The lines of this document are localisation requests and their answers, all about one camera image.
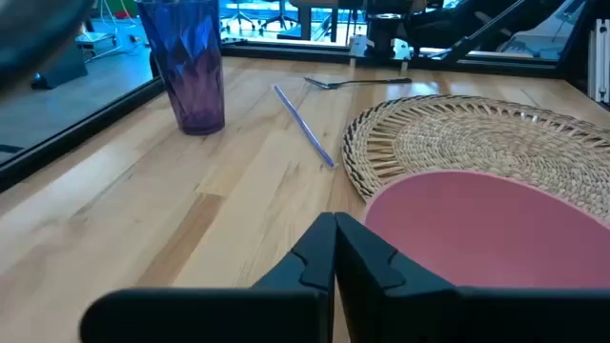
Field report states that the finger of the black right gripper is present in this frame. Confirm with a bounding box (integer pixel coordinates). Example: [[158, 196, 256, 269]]
[[389, 37, 413, 76], [348, 34, 372, 68]]

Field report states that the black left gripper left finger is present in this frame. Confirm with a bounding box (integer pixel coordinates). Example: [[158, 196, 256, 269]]
[[79, 212, 336, 343]]

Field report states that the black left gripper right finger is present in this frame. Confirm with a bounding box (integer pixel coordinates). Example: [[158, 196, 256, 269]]
[[335, 212, 610, 343]]

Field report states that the blue drinking straw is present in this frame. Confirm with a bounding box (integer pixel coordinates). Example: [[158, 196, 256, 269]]
[[272, 84, 336, 169]]

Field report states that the purple faceted plastic tumbler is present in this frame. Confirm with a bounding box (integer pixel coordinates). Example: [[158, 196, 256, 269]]
[[136, 0, 226, 136]]

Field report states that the black office chair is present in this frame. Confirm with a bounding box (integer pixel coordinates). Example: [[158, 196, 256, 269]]
[[222, 0, 261, 30], [260, 0, 302, 30]]

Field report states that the pink bowl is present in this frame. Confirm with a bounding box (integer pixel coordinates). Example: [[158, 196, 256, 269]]
[[361, 170, 610, 291]]

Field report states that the round woven straw placemat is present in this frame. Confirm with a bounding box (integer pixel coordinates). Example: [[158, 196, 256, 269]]
[[341, 93, 610, 225]]

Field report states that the silver aluminium extrusion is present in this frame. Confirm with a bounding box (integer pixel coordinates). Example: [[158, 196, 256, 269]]
[[587, 17, 610, 105]]

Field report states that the grey floor box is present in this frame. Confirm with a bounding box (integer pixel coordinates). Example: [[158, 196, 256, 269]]
[[30, 41, 90, 91]]

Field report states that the dark grey blurred housing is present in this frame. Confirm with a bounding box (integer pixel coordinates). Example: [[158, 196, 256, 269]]
[[0, 0, 95, 91]]

